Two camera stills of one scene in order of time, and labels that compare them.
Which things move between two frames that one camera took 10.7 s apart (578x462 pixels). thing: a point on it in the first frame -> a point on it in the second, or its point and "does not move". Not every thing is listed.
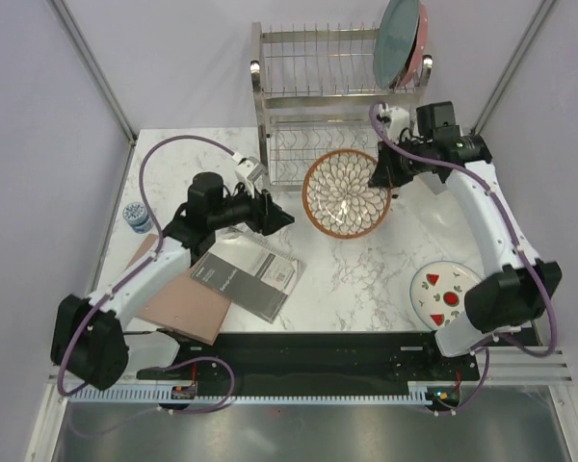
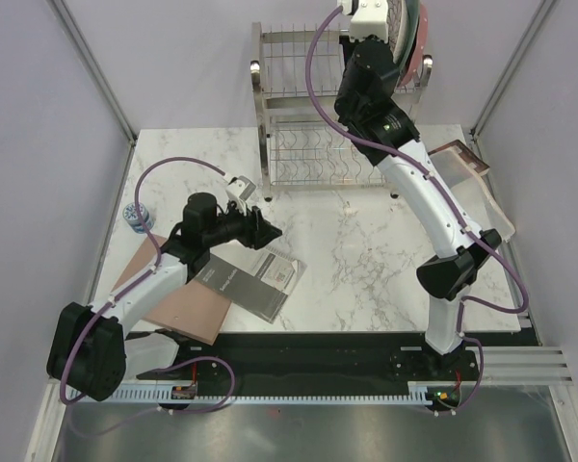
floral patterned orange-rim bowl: (338, 198) -> (397, 26)
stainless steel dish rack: (316, 89) does not move
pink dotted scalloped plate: (421, 41) does not move
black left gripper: (266, 217) -> (257, 233)
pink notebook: (189, 306) does not move
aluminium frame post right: (542, 12) does not move
